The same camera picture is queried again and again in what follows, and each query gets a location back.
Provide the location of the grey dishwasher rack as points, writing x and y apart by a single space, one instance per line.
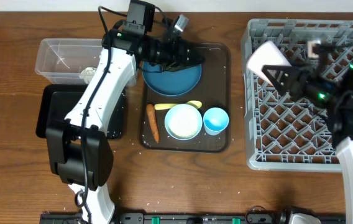
281 134

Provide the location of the dark brown serving tray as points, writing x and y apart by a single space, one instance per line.
213 90

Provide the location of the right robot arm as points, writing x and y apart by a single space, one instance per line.
336 99

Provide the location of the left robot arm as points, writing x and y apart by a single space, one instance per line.
78 148

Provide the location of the orange carrot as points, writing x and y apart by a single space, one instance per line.
150 109

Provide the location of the yellow plastic spoon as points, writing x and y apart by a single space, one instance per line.
167 106

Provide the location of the pink plastic cup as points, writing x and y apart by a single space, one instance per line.
267 54

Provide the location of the light blue bowl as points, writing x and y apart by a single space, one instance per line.
167 124

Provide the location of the light blue plastic cup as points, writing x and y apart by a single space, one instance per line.
215 121

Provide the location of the white tissue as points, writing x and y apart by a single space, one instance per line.
87 74

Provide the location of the white rice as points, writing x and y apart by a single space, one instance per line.
184 121

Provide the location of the black rectangular tray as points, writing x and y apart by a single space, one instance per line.
58 100

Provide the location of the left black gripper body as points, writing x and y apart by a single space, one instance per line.
169 50

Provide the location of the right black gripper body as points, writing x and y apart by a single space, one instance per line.
316 90

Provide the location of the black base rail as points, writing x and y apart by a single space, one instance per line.
139 218

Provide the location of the clear plastic bin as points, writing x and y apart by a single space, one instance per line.
62 60

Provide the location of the dark blue plate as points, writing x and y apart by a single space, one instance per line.
171 83

